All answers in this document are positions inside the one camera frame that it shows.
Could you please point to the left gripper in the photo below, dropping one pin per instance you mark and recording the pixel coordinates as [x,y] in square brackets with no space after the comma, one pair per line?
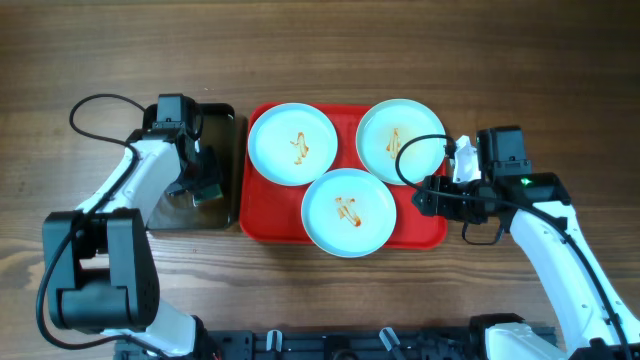
[212,171]

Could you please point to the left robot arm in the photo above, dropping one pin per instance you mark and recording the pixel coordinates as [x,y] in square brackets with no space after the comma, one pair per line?
[100,282]

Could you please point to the black water tray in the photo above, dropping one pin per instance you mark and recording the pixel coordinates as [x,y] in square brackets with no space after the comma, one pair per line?
[224,133]

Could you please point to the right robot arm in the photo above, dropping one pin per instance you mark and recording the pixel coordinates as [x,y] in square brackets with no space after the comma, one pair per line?
[494,178]

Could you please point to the green yellow sponge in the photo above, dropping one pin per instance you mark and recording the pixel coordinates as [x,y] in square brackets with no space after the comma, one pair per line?
[207,193]

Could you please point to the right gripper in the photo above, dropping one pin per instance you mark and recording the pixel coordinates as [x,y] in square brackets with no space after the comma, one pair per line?
[437,198]

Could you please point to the white plate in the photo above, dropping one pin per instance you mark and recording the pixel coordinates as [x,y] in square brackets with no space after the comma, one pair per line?
[348,213]
[292,144]
[405,129]

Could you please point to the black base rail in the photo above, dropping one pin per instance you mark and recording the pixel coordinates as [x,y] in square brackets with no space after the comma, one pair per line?
[424,344]

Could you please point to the red serving tray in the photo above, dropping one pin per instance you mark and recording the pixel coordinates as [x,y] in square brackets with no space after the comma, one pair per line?
[271,213]

